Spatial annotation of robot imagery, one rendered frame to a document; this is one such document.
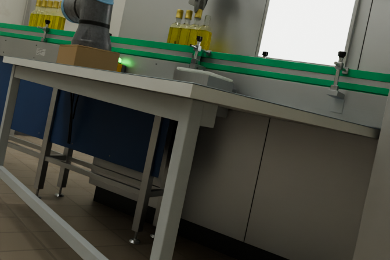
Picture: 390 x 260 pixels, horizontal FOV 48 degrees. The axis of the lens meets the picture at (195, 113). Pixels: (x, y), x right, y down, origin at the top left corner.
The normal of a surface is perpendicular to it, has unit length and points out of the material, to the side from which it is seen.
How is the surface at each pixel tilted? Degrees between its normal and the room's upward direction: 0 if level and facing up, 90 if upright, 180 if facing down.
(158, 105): 90
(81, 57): 90
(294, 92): 90
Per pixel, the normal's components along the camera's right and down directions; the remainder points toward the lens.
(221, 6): -0.52, -0.09
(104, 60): 0.61, 0.14
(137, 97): -0.76, -0.14
